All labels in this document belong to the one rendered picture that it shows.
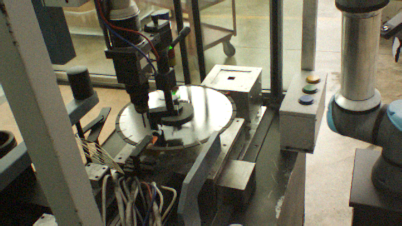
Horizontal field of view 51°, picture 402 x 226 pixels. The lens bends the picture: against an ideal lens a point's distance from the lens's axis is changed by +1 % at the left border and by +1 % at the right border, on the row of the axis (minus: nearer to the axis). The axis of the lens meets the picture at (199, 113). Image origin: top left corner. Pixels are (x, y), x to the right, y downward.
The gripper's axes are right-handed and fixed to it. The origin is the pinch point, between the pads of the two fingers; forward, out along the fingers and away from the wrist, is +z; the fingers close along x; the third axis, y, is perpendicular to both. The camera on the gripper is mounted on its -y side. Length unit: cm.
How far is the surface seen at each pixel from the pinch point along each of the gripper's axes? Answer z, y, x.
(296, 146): 14.2, -44.3, -9.9
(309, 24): -15.4, -27.4, 12.8
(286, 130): 8.7, -46.6, -8.0
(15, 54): -54, -104, -66
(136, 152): -7, -94, -20
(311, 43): -8.7, -26.8, 12.2
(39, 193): 8, -121, -6
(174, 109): -10, -81, -10
